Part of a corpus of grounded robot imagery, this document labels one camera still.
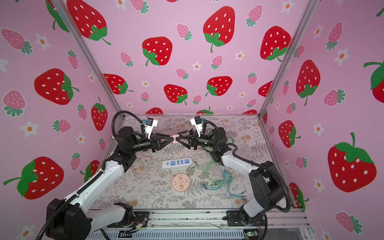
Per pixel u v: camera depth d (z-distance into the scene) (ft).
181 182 2.75
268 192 1.44
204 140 2.17
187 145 2.15
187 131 2.30
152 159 3.13
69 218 1.31
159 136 2.10
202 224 2.40
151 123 2.05
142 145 2.05
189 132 2.30
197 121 2.11
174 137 2.20
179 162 3.03
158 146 2.09
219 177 2.90
